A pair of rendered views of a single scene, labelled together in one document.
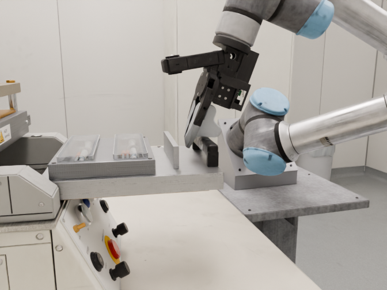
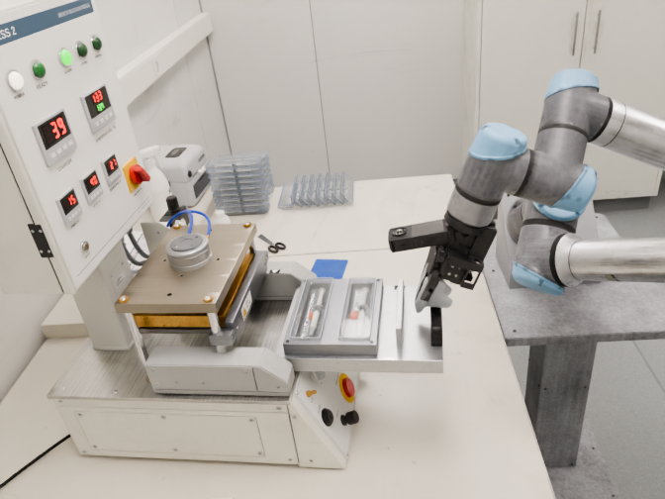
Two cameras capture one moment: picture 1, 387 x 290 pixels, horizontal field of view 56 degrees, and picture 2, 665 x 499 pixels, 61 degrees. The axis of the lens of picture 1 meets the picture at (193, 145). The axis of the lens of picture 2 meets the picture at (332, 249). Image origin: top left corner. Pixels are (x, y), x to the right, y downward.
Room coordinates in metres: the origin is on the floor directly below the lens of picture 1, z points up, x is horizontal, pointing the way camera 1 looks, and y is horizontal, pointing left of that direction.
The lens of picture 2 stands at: (-0.15, -0.17, 1.64)
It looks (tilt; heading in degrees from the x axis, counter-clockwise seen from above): 31 degrees down; 22
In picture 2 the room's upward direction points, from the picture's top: 7 degrees counter-clockwise
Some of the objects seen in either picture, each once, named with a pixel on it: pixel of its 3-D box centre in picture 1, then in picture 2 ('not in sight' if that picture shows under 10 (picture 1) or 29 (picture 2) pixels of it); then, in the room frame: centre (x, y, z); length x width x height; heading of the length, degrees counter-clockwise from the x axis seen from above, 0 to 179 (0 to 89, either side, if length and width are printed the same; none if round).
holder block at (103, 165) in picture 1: (106, 154); (336, 314); (0.65, 0.16, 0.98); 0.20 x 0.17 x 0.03; 11
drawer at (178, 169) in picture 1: (132, 159); (361, 319); (0.66, 0.11, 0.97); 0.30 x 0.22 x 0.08; 101
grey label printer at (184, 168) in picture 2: not in sight; (169, 174); (1.42, 1.06, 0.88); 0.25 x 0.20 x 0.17; 100
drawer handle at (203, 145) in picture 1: (204, 147); (435, 311); (0.68, -0.02, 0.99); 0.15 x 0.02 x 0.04; 11
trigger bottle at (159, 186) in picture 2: not in sight; (156, 184); (1.27, 1.00, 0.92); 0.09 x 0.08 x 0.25; 150
